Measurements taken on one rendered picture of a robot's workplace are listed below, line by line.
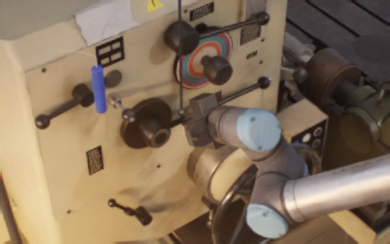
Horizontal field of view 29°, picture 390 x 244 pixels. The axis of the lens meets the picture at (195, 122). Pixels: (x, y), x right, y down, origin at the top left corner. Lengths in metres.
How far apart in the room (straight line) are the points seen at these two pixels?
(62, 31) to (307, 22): 1.70
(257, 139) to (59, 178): 0.52
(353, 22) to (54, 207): 1.73
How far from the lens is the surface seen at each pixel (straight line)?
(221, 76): 1.82
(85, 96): 1.68
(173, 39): 1.73
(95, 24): 1.68
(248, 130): 1.60
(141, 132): 1.85
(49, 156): 1.79
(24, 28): 1.66
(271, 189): 1.60
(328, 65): 2.49
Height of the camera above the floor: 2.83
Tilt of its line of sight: 43 degrees down
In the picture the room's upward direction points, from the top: straight up
